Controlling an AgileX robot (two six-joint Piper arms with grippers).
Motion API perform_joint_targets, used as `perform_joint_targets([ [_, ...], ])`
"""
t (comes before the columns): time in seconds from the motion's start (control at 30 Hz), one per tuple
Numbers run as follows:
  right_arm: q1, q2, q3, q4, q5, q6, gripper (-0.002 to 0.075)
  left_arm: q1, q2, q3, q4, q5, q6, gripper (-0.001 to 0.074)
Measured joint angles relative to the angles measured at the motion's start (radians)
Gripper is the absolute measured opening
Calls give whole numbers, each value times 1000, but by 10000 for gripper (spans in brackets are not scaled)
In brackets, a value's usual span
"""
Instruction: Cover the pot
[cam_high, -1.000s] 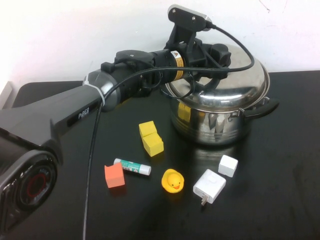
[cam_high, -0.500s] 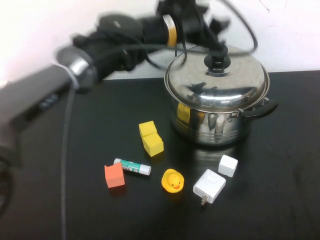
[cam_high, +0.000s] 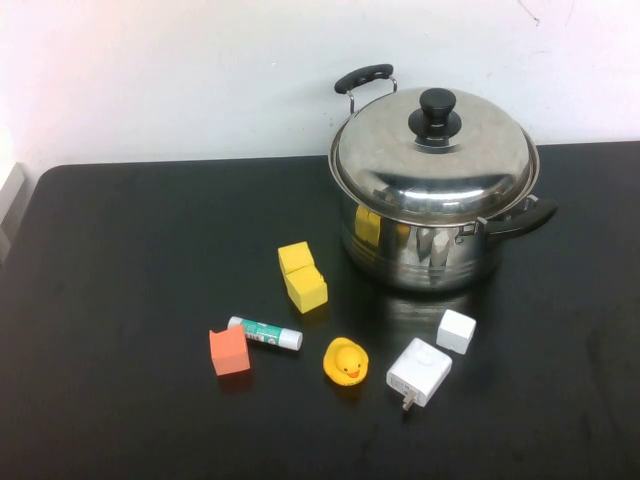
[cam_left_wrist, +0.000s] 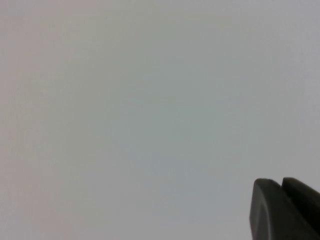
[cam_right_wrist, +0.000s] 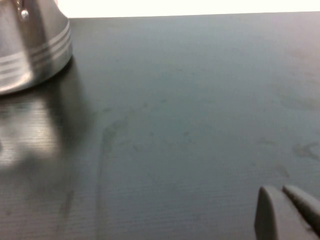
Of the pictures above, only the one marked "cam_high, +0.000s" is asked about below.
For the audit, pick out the yellow foam cube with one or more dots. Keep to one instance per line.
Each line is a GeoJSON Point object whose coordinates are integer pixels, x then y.
{"type": "Point", "coordinates": [307, 293]}
{"type": "Point", "coordinates": [296, 256]}

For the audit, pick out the white green glue stick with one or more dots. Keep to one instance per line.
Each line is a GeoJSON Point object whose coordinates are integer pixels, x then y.
{"type": "Point", "coordinates": [273, 336]}

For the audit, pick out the white plug charger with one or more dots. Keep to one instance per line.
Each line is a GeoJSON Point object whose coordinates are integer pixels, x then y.
{"type": "Point", "coordinates": [420, 373]}

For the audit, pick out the small white cube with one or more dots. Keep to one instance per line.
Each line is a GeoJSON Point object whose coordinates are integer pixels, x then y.
{"type": "Point", "coordinates": [455, 332]}

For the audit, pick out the steel lid with black knob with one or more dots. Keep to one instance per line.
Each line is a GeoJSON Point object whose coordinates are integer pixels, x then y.
{"type": "Point", "coordinates": [450, 170]}

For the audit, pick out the yellow rubber duck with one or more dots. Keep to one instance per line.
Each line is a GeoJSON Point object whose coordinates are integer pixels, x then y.
{"type": "Point", "coordinates": [346, 365]}

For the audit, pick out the orange foam cube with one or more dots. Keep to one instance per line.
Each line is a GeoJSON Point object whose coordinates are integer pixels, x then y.
{"type": "Point", "coordinates": [230, 356]}

